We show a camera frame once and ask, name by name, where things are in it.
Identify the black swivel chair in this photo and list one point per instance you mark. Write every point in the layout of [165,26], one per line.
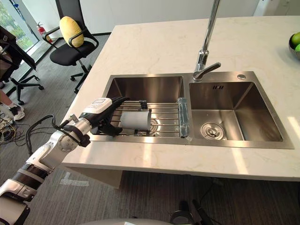
[14,63]

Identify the chrome sink faucet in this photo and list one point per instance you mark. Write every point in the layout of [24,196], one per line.
[207,44]

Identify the metal sink drying rack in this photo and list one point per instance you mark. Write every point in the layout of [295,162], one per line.
[154,120]

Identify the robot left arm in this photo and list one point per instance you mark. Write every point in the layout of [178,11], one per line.
[42,154]

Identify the person's foot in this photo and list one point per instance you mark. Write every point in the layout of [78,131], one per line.
[17,112]

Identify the red fire extinguisher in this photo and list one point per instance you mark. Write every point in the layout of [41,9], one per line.
[41,30]

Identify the white cup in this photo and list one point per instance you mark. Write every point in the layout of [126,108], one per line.
[136,120]

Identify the robot body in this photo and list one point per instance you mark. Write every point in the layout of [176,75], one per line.
[182,214]

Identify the round metal sink drain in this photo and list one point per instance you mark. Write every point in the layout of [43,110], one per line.
[212,132]

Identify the green apple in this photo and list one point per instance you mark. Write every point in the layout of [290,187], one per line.
[297,48]
[295,38]

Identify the yellow cushion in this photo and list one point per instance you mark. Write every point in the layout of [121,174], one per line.
[70,31]

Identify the metal fruit bowl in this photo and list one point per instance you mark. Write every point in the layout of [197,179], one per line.
[295,50]

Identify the black office chair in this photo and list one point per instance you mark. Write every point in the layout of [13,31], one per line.
[70,44]

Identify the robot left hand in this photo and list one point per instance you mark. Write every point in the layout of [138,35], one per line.
[98,107]

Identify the stainless steel double sink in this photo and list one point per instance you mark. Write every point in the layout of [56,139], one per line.
[194,110]

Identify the white marble kitchen counter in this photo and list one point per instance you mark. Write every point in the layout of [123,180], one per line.
[187,93]

